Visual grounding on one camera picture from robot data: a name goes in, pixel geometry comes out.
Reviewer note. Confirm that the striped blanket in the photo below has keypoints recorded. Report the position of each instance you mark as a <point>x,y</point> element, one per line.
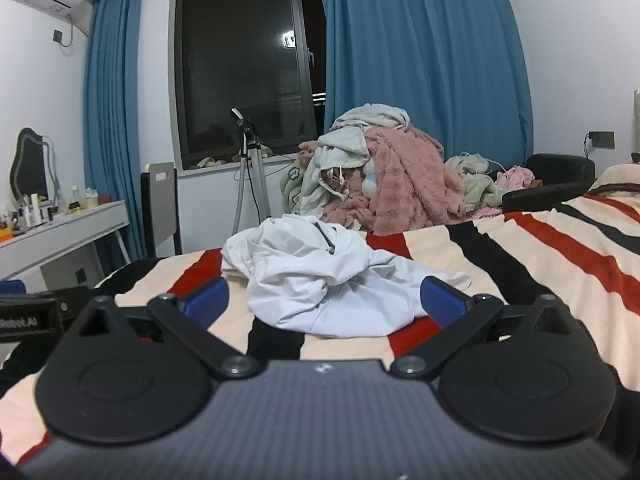
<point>550,260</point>

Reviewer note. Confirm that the silver tripod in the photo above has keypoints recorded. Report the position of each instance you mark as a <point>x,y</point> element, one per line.
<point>252,160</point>

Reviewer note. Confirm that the orange tray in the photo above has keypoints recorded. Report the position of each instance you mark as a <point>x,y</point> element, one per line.
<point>5,234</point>

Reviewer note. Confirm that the white hoodie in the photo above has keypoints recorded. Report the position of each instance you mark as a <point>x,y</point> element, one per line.
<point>320,280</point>

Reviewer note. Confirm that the black wall socket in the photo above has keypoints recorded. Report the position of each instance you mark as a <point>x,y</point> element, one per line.
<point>601,140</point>

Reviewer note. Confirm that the pink garment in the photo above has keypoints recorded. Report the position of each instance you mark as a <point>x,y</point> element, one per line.
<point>515,177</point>

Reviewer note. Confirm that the dark wall outlet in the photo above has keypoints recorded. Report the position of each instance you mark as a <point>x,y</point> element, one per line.
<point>58,35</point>

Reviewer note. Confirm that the pale grey hoodie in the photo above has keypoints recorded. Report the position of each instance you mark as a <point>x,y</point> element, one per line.
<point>345,145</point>

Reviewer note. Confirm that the black armchair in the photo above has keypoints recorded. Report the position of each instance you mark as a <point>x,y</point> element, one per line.
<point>555,175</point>

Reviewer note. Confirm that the blue curtain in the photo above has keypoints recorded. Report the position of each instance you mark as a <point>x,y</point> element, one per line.
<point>112,120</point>
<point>425,45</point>

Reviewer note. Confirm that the wavy framed mirror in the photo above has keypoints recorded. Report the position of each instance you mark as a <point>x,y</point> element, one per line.
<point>30,165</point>

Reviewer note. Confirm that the pale green printed garment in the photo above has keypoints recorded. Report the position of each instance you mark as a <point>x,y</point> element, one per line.
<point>292,185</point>

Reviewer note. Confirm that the pink fleece blanket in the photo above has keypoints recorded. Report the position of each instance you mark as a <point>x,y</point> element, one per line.
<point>405,180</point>

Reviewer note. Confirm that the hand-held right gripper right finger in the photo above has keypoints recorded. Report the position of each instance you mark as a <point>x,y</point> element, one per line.
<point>442,301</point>

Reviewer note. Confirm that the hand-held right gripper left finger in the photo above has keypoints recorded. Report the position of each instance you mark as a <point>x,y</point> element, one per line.
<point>207,297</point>

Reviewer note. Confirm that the white dressing desk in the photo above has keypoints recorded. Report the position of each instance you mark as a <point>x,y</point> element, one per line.
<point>55,240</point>

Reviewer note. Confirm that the dark window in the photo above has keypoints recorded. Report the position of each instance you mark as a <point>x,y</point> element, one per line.
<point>240,65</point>

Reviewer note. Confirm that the group of cosmetic bottles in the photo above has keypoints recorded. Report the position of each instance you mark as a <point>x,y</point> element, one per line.
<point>35,212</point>

